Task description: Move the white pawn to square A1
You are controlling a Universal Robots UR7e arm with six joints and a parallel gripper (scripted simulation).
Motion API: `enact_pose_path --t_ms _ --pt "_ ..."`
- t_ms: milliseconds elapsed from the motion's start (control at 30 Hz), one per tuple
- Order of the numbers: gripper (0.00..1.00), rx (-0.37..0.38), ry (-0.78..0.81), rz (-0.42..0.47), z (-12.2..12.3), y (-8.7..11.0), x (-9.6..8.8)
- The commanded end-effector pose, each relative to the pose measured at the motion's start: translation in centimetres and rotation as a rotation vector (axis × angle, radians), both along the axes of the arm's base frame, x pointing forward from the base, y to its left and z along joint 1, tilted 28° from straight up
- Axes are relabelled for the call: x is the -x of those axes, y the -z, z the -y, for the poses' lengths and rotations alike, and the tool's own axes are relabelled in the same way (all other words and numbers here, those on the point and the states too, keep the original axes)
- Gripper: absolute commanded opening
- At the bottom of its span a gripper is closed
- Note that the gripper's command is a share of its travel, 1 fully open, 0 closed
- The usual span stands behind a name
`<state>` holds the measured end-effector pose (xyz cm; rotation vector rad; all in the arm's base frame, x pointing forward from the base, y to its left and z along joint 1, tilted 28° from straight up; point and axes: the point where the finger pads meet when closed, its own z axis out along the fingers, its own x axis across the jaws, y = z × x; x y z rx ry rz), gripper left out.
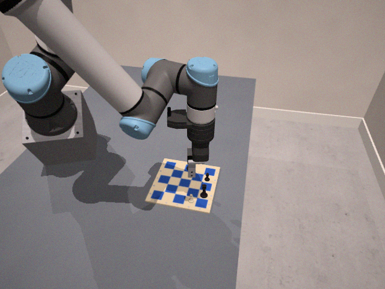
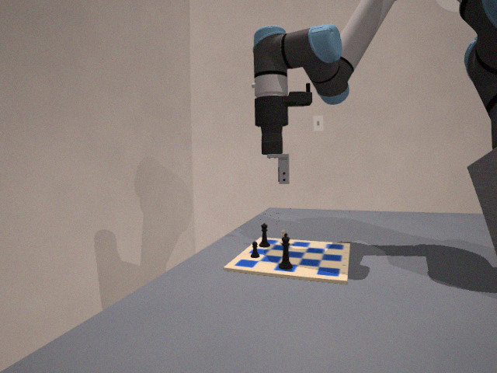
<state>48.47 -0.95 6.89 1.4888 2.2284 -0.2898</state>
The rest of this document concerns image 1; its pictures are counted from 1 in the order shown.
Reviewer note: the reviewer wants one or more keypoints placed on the blue and cream chessboard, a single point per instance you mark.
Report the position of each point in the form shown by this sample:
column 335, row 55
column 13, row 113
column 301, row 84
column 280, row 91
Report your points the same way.
column 172, row 186

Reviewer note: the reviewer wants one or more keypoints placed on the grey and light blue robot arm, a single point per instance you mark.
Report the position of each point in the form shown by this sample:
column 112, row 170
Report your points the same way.
column 65, row 46

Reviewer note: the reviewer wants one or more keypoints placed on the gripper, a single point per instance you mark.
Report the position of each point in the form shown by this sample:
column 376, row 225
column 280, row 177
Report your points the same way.
column 200, row 127

